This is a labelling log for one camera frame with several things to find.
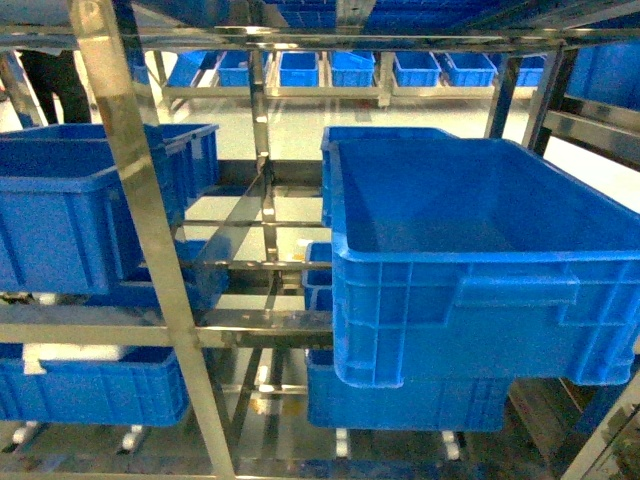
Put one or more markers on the blue shelf crate rear right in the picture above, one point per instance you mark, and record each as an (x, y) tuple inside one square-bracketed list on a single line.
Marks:
[(377, 141)]

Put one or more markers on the blue shelf crate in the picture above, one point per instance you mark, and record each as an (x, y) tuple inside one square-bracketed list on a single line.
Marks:
[(192, 147), (377, 141), (66, 224), (475, 258)]

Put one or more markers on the blue shelf crate front right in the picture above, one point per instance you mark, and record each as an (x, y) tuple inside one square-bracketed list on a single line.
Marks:
[(475, 258)]

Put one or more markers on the blue shelf crate rear left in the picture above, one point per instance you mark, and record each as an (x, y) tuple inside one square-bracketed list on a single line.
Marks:
[(192, 147)]

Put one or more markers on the blue shelf crate front left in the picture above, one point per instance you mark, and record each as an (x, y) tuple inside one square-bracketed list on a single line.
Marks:
[(66, 224)]

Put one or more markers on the steel shelf cart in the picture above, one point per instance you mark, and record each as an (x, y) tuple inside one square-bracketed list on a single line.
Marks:
[(107, 36)]

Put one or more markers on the blue lower crate right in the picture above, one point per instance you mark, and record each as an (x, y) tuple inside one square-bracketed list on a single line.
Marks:
[(433, 405)]

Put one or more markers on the blue lower crate left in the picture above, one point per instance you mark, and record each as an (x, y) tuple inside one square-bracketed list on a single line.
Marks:
[(145, 387)]

